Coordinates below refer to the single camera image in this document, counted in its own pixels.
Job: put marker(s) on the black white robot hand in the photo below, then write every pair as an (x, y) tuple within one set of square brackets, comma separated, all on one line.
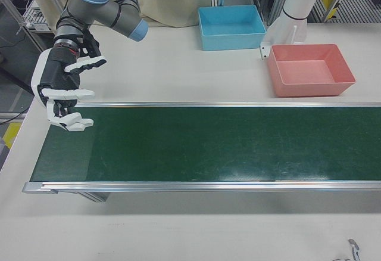
[(55, 70)]

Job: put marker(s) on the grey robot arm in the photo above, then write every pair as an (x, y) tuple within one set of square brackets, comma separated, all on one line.
[(101, 9)]

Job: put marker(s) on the blue plastic box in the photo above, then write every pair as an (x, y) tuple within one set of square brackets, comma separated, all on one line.
[(230, 25)]

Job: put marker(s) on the pink plastic box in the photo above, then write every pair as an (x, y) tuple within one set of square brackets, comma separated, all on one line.
[(309, 70)]

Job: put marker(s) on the green conveyor belt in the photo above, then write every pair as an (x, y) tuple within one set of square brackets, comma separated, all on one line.
[(208, 144)]

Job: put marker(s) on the metal reacher grabber tool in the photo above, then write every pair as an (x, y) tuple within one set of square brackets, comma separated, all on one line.
[(353, 247)]

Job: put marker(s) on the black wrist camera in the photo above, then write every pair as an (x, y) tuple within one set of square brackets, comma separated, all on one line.
[(92, 45)]

